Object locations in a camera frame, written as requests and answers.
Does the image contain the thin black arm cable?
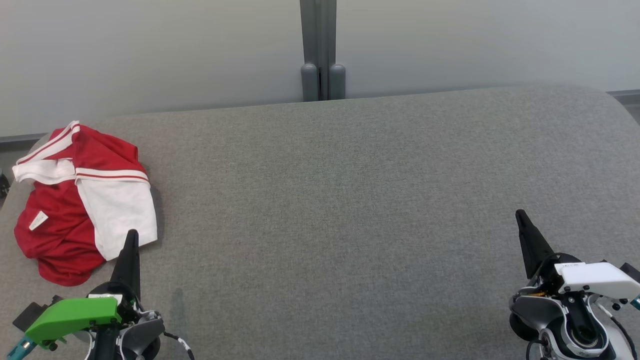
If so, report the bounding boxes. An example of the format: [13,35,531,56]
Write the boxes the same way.
[162,330,196,360]
[595,300,638,360]

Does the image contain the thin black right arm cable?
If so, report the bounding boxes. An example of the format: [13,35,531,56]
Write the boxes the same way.
[595,300,638,360]

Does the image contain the grey metal partition post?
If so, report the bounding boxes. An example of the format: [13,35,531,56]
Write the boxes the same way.
[299,0,347,102]

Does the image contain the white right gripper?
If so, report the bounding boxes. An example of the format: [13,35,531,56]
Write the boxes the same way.
[515,209,640,302]

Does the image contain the red white t-shirt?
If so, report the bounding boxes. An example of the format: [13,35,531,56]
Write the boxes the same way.
[12,120,159,287]

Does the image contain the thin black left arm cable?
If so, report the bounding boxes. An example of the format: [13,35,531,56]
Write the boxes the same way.
[162,330,196,360]

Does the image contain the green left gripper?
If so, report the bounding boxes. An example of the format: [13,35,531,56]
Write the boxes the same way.
[24,229,143,351]

